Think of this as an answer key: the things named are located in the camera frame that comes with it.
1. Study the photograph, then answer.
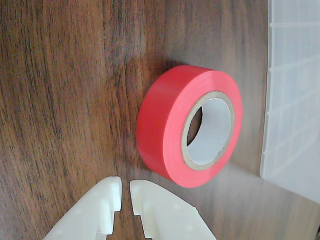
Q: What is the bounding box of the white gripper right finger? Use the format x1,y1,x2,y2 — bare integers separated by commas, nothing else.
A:
129,179,216,240

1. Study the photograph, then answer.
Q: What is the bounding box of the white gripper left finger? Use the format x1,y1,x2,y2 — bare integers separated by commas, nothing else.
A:
42,175,123,240

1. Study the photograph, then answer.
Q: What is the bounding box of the red tape roll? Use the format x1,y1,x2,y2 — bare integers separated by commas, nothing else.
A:
136,64,244,188

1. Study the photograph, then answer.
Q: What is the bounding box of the clear plastic storage box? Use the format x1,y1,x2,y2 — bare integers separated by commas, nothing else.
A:
259,0,320,198

